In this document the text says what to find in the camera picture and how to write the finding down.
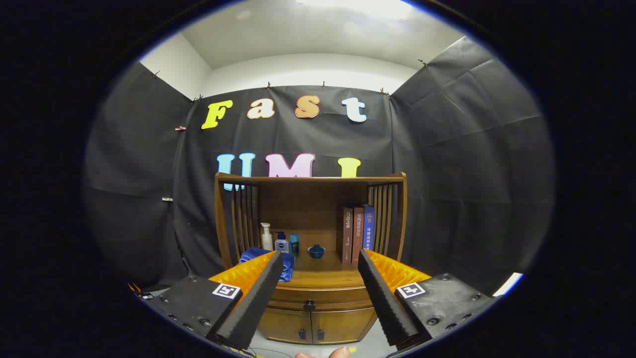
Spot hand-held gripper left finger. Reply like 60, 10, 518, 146
144, 250, 284, 350

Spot wooden drawer with black knob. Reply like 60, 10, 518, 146
268, 286, 374, 312

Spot wooden cabinet door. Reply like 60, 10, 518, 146
257, 307, 314, 344
312, 307, 377, 345

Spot folded blue towel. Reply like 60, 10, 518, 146
239, 247, 295, 282

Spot brown wooden cabinet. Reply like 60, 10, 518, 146
215, 172, 408, 345

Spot reddish brown book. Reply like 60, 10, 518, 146
352, 207, 365, 264

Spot blue book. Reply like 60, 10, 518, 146
363, 205, 375, 252

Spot wooden countertop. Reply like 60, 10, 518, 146
234, 250, 369, 290

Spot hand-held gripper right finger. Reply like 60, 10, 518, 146
358, 249, 497, 349

